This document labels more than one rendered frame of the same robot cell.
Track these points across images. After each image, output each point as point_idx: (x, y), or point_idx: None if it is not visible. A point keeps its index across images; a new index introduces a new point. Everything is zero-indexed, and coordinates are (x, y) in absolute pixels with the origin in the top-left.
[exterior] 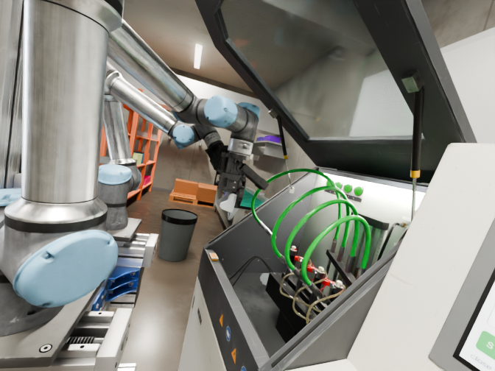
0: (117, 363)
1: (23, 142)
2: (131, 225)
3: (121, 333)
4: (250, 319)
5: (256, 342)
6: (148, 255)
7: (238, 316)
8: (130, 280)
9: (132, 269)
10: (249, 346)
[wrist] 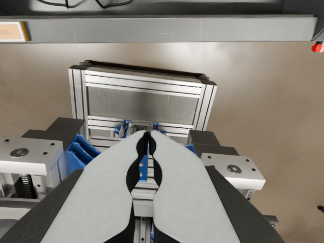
0: (242, 164)
1: None
2: (2, 214)
3: (243, 180)
4: (233, 15)
5: (280, 26)
6: (54, 157)
7: (223, 36)
8: (81, 150)
9: (73, 159)
10: (280, 40)
